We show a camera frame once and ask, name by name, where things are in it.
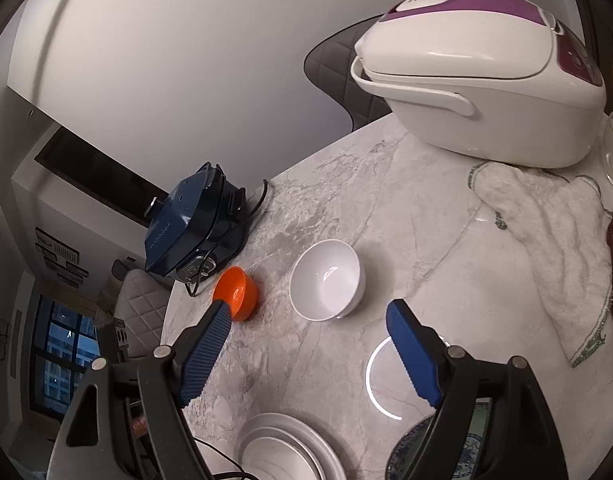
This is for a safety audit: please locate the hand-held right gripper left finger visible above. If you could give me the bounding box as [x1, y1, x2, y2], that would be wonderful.
[46, 299, 233, 480]

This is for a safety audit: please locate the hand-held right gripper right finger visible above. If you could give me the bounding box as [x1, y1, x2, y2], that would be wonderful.
[385, 299, 570, 480]

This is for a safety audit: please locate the orange bowl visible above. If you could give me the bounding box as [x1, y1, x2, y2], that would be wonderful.
[214, 266, 260, 322]

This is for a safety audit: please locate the blue green patterned bowl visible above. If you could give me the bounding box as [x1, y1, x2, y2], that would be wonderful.
[386, 397, 493, 480]

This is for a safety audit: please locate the white bowl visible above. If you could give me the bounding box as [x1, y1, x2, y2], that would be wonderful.
[289, 240, 362, 322]

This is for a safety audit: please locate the large white plate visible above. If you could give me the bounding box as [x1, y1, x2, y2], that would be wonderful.
[236, 412, 348, 480]

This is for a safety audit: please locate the small white plate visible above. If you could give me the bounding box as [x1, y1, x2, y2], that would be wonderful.
[245, 437, 307, 480]

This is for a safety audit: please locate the medium white plate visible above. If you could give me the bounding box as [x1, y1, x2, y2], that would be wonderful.
[242, 426, 324, 480]

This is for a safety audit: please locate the light grey quilted chair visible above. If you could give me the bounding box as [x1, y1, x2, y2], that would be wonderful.
[114, 269, 174, 362]

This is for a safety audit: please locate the dark background chair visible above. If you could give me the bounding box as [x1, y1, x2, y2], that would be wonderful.
[111, 258, 137, 281]

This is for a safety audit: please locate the navy electric cooker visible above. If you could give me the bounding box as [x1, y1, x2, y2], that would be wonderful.
[144, 162, 252, 283]

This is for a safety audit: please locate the window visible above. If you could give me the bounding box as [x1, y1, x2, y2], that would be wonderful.
[29, 294, 100, 414]

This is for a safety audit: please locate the white towel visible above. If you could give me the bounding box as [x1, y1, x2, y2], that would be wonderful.
[467, 161, 613, 369]

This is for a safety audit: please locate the white purple rice cooker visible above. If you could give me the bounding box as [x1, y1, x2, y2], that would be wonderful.
[349, 0, 607, 169]

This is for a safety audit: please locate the dark grey quilted chair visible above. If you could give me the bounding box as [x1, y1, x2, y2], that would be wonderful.
[304, 25, 393, 134]

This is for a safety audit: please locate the black power cable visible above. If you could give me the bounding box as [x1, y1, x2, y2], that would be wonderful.
[184, 179, 270, 299]

